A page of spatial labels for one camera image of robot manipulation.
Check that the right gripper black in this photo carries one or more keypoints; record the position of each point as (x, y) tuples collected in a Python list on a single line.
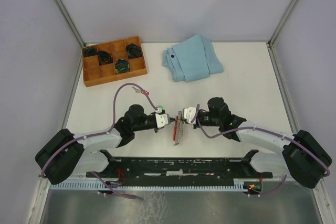
[(196, 125)]

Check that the red handled metal keyring holder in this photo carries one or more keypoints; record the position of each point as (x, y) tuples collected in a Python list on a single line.
[(178, 129)]

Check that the key with green tag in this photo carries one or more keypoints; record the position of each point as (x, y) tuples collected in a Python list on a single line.
[(159, 109)]

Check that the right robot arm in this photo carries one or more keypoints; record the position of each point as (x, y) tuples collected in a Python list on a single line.
[(298, 155)]

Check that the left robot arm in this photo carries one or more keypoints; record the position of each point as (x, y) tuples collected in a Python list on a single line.
[(67, 154)]

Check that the key with red tag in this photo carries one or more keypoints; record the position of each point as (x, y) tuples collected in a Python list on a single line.
[(137, 90)]

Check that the light blue folded cloth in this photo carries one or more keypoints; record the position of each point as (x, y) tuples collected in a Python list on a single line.
[(191, 60)]

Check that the black rolled belt front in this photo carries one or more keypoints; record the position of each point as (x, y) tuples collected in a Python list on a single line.
[(121, 66)]

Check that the black rolled belt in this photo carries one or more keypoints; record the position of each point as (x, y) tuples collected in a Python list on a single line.
[(133, 51), (121, 66), (104, 57), (89, 51)]

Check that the black rolled belt right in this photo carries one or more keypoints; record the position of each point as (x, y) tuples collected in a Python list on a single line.
[(133, 51)]

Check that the wooden compartment tray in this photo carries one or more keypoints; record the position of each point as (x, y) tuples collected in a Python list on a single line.
[(94, 74)]

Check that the black rolled belt middle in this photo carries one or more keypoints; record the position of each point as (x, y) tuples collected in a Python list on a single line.
[(104, 57)]

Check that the black rolled belt far left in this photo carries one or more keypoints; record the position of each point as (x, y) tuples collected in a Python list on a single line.
[(89, 51)]

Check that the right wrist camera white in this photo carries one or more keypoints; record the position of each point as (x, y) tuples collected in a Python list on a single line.
[(189, 115)]

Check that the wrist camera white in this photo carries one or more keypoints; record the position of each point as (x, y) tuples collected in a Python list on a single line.
[(160, 122), (189, 115)]

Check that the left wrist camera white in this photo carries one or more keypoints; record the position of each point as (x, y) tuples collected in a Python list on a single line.
[(160, 122)]

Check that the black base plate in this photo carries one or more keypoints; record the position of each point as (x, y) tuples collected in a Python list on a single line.
[(173, 171)]

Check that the white slotted cable duct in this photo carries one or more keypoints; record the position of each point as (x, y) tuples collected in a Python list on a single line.
[(74, 184)]

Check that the left aluminium frame post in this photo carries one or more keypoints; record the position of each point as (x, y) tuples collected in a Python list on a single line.
[(70, 23)]

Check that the aluminium frame post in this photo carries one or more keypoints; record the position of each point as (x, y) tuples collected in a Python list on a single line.
[(70, 23), (284, 19)]

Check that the right aluminium frame post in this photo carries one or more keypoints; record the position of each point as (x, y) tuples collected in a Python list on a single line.
[(284, 19)]

